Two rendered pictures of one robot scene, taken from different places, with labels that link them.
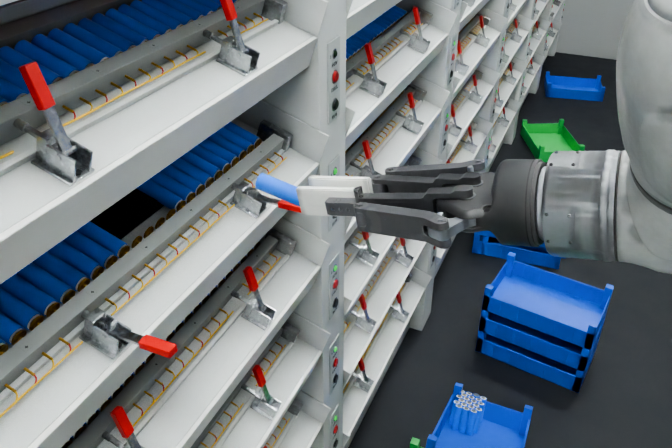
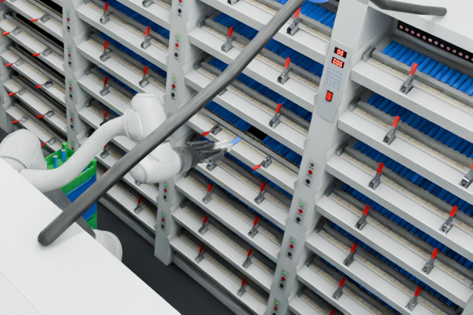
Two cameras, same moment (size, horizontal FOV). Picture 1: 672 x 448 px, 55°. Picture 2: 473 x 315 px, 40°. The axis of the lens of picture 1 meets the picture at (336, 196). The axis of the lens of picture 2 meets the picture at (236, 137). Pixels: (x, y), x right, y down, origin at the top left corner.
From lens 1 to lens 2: 2.34 m
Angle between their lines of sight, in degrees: 81
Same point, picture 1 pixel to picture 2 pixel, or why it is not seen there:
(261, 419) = (248, 231)
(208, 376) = (236, 184)
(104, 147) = (229, 97)
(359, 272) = (326, 288)
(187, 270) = (238, 147)
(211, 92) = (257, 117)
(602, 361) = not seen: outside the picture
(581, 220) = not seen: hidden behind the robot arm
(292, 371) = (268, 245)
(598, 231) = not seen: hidden behind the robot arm
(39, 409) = (199, 121)
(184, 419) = (223, 177)
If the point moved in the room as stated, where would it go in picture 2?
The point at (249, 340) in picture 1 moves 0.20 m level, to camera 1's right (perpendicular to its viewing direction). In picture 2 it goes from (249, 196) to (234, 228)
